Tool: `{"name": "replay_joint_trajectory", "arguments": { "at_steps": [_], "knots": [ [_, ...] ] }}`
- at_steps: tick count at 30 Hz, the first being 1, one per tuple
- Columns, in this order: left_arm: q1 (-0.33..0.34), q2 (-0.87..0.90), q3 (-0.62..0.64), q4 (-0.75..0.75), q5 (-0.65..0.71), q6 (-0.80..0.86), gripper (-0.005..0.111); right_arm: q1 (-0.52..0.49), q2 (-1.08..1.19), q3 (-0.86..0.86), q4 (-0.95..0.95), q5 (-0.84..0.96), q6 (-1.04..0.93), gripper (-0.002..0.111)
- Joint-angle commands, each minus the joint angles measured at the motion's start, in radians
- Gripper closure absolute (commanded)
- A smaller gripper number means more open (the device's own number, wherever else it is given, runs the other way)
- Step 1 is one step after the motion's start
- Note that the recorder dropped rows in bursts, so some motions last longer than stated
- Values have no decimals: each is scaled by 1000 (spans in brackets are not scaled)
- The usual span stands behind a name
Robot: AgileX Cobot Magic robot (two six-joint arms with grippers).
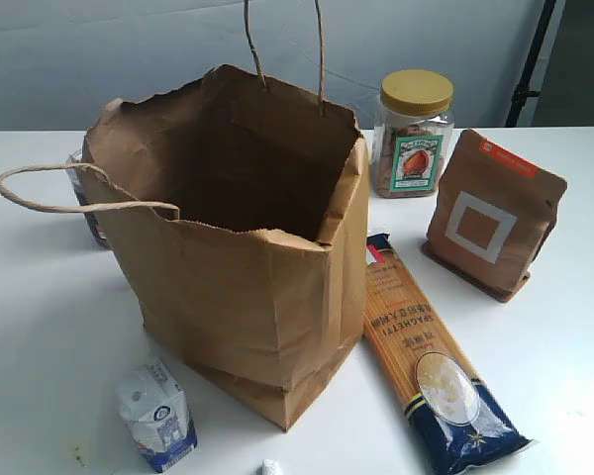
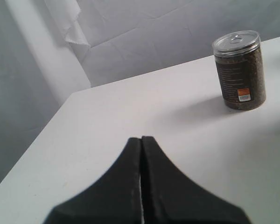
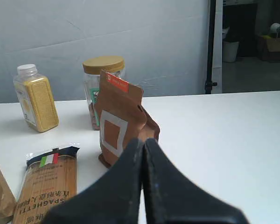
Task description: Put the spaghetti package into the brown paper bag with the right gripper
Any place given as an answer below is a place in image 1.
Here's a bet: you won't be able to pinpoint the brown paper shopping bag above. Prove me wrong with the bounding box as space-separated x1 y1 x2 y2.
0 0 372 434

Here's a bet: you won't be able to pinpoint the spaghetti packet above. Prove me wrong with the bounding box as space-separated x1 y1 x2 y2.
364 234 532 474

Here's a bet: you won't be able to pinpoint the plastic jar yellow lid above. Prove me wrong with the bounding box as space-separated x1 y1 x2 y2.
370 69 454 199

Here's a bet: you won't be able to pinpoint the brown kraft coffee pouch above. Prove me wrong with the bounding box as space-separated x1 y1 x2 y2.
422 130 567 302

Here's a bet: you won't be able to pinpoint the white blue flour packet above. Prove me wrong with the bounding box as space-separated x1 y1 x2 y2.
115 357 198 473

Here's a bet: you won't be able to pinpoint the small white object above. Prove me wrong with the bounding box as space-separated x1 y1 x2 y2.
261 459 283 475

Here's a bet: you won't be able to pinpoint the clear can dark contents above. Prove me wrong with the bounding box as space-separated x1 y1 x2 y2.
66 148 109 249

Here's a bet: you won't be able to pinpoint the black tripod stand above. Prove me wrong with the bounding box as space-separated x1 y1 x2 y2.
504 0 557 128

